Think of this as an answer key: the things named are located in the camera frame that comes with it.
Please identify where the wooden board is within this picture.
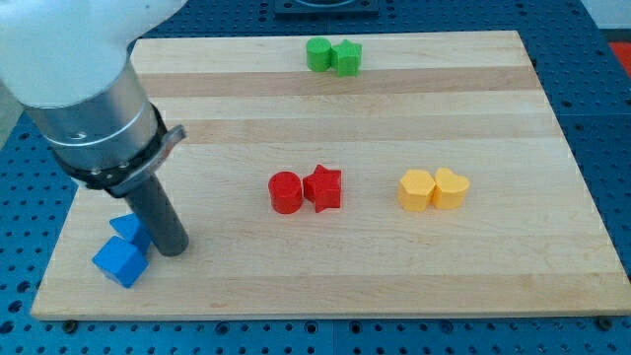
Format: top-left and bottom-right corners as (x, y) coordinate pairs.
(32, 31), (630, 320)

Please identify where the red cylinder block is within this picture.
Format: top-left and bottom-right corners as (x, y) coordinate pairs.
(268, 171), (303, 214)

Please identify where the green star block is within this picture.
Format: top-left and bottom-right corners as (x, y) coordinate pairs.
(331, 39), (363, 77)

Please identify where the yellow heart block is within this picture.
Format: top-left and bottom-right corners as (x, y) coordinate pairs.
(432, 168), (470, 210)

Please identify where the blue cube block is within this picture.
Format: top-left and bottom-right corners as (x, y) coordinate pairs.
(92, 237), (149, 288)

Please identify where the blue triangle block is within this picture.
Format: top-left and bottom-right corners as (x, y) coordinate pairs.
(109, 213), (152, 255)

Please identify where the yellow hexagon block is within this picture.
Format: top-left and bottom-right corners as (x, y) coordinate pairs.
(397, 170), (436, 212)

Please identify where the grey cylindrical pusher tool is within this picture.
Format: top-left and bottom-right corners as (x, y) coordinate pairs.
(124, 175), (189, 256)

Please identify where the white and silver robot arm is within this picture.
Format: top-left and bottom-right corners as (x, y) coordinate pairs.
(1, 0), (185, 197)

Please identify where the green cylinder block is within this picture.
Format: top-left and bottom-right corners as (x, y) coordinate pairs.
(306, 36), (331, 72)

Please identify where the red star block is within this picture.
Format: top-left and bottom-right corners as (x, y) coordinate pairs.
(303, 165), (342, 213)

